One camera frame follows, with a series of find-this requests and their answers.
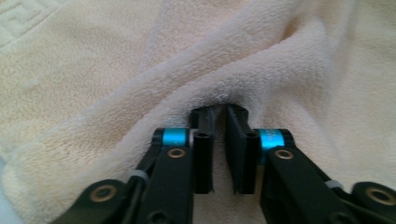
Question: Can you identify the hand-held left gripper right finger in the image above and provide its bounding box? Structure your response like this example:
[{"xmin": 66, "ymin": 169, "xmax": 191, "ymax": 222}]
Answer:
[{"xmin": 224, "ymin": 103, "xmax": 295, "ymax": 196}]

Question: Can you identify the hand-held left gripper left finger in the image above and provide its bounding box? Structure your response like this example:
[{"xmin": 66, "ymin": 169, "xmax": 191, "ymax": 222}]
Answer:
[{"xmin": 152, "ymin": 105, "xmax": 217, "ymax": 195}]

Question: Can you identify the cream towel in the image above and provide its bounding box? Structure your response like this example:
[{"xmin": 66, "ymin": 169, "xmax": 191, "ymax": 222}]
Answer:
[{"xmin": 0, "ymin": 0, "xmax": 396, "ymax": 224}]

